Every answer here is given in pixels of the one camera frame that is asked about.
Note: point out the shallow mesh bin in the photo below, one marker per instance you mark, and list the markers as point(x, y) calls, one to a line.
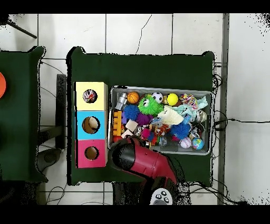
point(115, 93)

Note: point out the orange disc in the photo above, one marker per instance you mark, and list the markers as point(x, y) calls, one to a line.
point(2, 85)

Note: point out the black rod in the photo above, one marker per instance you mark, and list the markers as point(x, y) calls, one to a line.
point(21, 29)

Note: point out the orange building block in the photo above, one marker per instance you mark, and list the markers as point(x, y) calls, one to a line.
point(116, 123)

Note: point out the small orange basketball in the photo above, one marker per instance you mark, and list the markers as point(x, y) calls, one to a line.
point(133, 97)

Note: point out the cream waffle cloth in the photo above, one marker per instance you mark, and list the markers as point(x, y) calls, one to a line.
point(172, 117)

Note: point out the plain yellow ball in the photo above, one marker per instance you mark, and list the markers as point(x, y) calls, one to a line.
point(172, 99)

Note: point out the green spiky puffer toy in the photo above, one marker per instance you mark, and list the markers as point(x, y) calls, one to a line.
point(150, 105)

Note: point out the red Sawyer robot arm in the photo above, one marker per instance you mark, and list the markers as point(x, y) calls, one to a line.
point(147, 160)

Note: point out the small soccer ball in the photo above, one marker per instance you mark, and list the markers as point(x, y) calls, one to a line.
point(157, 97)

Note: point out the small globe ball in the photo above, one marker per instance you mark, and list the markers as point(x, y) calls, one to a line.
point(197, 143)

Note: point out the dark green table cloth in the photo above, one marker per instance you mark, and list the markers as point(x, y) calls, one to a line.
point(19, 126)
point(147, 69)

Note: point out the polka dot cloth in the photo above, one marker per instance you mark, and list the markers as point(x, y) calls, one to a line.
point(90, 96)

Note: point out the wooden box with three holes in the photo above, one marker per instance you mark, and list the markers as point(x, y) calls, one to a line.
point(101, 86)

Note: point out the blue spiky ball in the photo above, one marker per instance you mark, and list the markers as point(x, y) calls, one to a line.
point(131, 112)
point(181, 130)

